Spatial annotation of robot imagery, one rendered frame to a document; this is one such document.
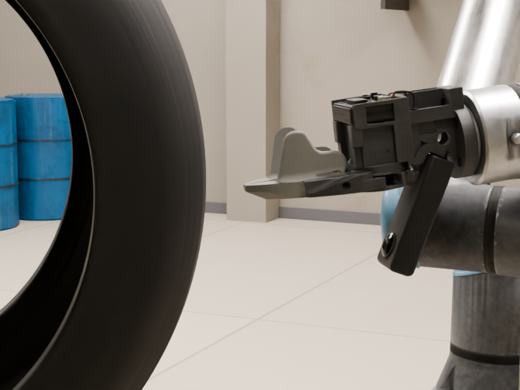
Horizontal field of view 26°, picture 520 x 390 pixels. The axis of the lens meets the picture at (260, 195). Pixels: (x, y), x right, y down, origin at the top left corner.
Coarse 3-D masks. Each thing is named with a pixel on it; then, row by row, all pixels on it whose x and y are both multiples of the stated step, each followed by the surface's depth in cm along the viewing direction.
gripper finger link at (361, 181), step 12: (312, 180) 100; (324, 180) 100; (336, 180) 100; (348, 180) 99; (360, 180) 99; (372, 180) 100; (384, 180) 100; (312, 192) 100; (324, 192) 100; (336, 192) 99; (348, 192) 99; (360, 192) 99
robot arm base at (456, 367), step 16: (464, 352) 180; (448, 368) 183; (464, 368) 180; (480, 368) 178; (496, 368) 177; (512, 368) 177; (448, 384) 183; (464, 384) 179; (480, 384) 177; (496, 384) 177; (512, 384) 177
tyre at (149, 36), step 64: (64, 0) 79; (128, 0) 82; (64, 64) 79; (128, 64) 80; (128, 128) 81; (192, 128) 85; (128, 192) 81; (192, 192) 86; (64, 256) 110; (128, 256) 82; (192, 256) 87; (0, 320) 109; (64, 320) 83; (128, 320) 83; (0, 384) 109; (64, 384) 82; (128, 384) 86
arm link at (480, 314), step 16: (464, 272) 178; (480, 272) 176; (464, 288) 179; (480, 288) 176; (496, 288) 175; (512, 288) 175; (464, 304) 179; (480, 304) 177; (496, 304) 176; (512, 304) 175; (464, 320) 179; (480, 320) 177; (496, 320) 176; (512, 320) 175; (464, 336) 179; (480, 336) 177; (496, 336) 176; (512, 336) 176; (480, 352) 178; (496, 352) 177; (512, 352) 177
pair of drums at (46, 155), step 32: (32, 96) 795; (0, 128) 740; (32, 128) 779; (64, 128) 786; (0, 160) 743; (32, 160) 782; (64, 160) 788; (0, 192) 745; (32, 192) 786; (64, 192) 791; (0, 224) 747
